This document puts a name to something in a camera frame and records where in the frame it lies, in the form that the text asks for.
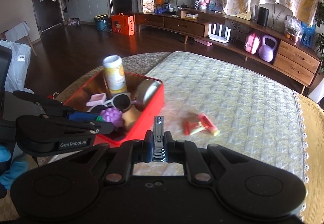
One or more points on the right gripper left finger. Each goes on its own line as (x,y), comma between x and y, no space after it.
(119,162)

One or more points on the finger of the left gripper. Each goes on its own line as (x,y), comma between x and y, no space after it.
(39,136)
(82,116)

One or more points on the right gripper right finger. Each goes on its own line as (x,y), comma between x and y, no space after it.
(189,156)

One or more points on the silver nail clipper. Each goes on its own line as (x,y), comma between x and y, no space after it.
(158,133)

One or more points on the pink plastic tray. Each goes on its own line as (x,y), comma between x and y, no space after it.
(96,99)

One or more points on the purple spiky toy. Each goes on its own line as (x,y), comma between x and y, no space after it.
(113,115)

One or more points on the white round sunglasses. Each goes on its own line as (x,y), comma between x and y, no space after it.
(121,102)

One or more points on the white yellow cylinder bottle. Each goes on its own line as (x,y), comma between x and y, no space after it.
(114,74)

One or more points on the round gold tin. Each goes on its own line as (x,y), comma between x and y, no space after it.
(145,92)

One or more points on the blue gloved hand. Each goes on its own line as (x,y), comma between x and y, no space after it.
(18,166)

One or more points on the red metal tin box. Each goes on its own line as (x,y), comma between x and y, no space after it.
(97,84)

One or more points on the teal bucket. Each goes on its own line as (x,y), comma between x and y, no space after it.
(101,22)

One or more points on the orange gift box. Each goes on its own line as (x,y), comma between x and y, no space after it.
(123,24)

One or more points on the white wifi router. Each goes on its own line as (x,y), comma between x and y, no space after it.
(219,33)

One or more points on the purple kettlebell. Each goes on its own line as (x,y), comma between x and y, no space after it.
(266,52)

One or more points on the pink small case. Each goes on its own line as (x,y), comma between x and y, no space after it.
(252,43)

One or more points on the wooden tv cabinet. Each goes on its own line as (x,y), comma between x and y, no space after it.
(289,58)

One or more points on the snack box with cartoon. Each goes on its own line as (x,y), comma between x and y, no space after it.
(148,6)

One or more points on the black smart speaker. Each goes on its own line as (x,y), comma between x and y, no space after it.
(263,16)

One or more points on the potted green tree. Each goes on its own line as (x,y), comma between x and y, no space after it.
(319,34)

